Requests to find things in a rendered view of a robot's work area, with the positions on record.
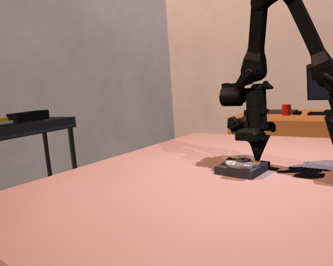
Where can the white round flange plate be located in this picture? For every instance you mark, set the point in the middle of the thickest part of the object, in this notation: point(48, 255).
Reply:
point(231, 162)

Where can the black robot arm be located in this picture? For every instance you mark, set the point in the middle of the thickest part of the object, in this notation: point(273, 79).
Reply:
point(254, 67)

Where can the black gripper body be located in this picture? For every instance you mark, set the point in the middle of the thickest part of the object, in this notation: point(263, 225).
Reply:
point(257, 122)

